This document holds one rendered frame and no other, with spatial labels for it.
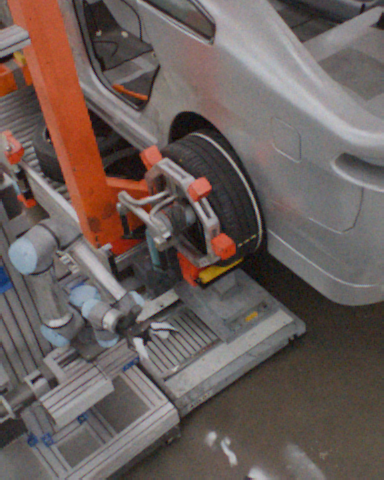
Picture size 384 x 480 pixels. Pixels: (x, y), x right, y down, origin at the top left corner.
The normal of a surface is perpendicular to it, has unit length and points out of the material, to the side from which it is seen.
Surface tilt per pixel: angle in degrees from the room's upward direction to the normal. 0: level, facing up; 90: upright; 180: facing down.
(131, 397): 0
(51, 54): 90
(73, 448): 0
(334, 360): 0
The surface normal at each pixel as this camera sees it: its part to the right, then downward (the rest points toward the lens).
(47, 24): 0.58, 0.49
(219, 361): -0.13, -0.74
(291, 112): -0.82, 0.30
